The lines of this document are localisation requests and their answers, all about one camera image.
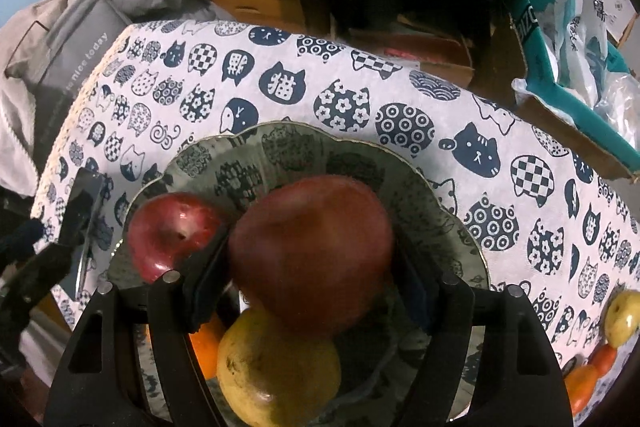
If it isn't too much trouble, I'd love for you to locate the wooden drawer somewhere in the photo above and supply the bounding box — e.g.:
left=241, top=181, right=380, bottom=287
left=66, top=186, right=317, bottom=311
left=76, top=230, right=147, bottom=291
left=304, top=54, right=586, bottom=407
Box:
left=207, top=0, right=311, bottom=28

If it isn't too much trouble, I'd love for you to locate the orange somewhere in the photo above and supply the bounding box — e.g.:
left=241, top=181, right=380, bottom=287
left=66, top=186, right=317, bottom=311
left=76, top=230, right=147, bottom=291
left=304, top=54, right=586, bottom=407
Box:
left=562, top=364, right=601, bottom=415
left=189, top=312, right=228, bottom=380

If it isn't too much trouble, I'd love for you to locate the grey laundry basket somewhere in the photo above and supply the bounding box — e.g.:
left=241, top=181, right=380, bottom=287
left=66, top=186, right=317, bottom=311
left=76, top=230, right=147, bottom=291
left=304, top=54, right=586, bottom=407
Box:
left=5, top=0, right=136, bottom=148

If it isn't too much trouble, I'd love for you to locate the clear plastic bag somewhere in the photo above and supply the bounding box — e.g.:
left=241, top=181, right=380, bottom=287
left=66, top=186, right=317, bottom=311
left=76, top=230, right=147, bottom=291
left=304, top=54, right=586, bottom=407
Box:
left=595, top=74, right=640, bottom=138

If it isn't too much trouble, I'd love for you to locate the yellow pear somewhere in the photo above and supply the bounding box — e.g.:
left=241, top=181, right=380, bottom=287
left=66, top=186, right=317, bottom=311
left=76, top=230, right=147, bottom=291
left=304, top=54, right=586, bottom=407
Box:
left=604, top=289, right=640, bottom=349
left=216, top=307, right=342, bottom=427

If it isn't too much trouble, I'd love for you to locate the grey tote bag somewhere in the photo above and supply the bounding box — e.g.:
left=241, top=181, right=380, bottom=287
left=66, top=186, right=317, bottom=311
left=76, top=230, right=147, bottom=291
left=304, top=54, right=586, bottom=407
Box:
left=0, top=0, right=126, bottom=198

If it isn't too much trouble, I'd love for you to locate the red apple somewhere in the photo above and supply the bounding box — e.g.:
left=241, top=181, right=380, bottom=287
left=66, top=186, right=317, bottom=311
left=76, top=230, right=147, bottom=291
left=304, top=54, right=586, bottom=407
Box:
left=127, top=193, right=228, bottom=285
left=227, top=174, right=396, bottom=339

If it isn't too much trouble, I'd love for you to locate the green glass bowl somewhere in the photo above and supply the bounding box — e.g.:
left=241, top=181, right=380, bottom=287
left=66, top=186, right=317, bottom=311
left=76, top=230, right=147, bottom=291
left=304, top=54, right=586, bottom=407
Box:
left=107, top=121, right=491, bottom=423

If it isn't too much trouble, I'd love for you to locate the teal cardboard box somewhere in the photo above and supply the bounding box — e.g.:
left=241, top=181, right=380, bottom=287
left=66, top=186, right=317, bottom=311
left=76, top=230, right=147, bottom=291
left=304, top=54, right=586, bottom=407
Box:
left=509, top=0, right=640, bottom=182

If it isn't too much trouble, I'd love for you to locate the small tangerine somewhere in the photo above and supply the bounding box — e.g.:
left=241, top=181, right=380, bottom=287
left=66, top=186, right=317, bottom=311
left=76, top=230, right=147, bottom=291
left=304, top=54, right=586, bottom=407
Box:
left=587, top=344, right=618, bottom=378

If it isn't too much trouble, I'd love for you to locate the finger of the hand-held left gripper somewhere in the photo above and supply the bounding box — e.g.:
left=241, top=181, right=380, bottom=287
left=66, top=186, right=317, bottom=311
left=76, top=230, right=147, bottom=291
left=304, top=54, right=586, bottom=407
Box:
left=0, top=218, right=46, bottom=258
left=0, top=243, right=78, bottom=338

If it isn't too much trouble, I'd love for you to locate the cat printed tablecloth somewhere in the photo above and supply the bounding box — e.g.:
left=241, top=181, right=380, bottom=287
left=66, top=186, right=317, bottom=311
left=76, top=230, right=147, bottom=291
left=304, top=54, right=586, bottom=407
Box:
left=30, top=19, right=640, bottom=427

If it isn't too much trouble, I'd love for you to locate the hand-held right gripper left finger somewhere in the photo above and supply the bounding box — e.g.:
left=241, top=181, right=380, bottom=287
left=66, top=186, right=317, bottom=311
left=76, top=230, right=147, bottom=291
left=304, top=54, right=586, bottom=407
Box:
left=44, top=229, right=236, bottom=427

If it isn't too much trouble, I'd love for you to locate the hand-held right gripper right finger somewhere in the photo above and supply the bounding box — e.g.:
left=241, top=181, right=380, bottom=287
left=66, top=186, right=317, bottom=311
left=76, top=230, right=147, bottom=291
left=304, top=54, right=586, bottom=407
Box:
left=395, top=247, right=573, bottom=427

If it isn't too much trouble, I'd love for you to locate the black smartphone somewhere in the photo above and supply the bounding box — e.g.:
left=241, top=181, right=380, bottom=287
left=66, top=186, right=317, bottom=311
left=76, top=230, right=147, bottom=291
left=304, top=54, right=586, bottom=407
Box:
left=60, top=169, right=106, bottom=303

